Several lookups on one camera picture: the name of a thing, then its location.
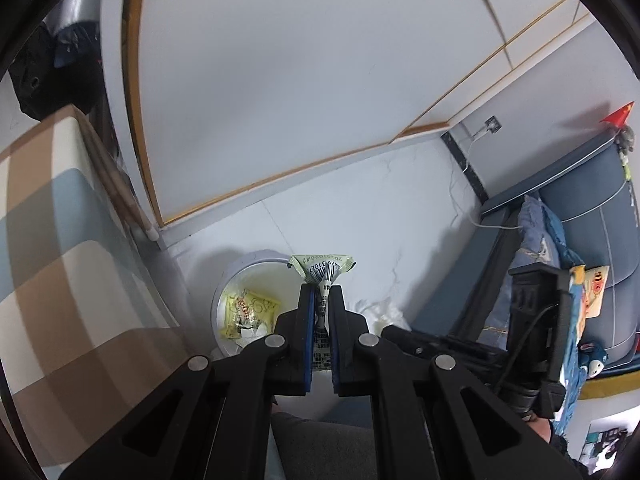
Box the small red flag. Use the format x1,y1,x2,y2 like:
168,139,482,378
600,101,636,128

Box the blue plush toy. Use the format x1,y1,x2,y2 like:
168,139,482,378
577,342,608,378

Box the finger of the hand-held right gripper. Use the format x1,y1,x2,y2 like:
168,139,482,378
381,325,508,391

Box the green and white snack wrapper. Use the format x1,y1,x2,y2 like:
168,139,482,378
288,254,357,372

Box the white plastic bin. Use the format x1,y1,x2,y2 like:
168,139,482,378
210,249,301,356

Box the white crumpled tissue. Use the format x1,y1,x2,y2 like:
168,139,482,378
235,324,271,348
354,297,413,336

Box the blue upholstered sofa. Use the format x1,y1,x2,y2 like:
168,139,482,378
412,127,640,401

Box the small grey hanging toy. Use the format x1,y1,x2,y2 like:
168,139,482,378
615,127,637,181

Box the white wood-trimmed cabinet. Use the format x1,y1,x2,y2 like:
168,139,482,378
122,0,598,228

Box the black backpack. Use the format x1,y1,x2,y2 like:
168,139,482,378
7,20,108,121

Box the white power cable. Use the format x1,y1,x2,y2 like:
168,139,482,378
447,127,521,233

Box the checked tablecloth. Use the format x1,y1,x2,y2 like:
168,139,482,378
0,107,211,466

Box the person's grey trouser leg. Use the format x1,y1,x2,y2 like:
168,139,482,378
270,395,381,480

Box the blue patterned pillow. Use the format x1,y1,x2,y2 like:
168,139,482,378
482,195,586,356

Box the orange cartoon packet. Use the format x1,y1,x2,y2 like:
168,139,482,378
582,265,611,318

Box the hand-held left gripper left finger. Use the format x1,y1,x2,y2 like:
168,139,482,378
57,284,317,480

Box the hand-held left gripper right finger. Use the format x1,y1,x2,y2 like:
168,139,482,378
327,284,583,480

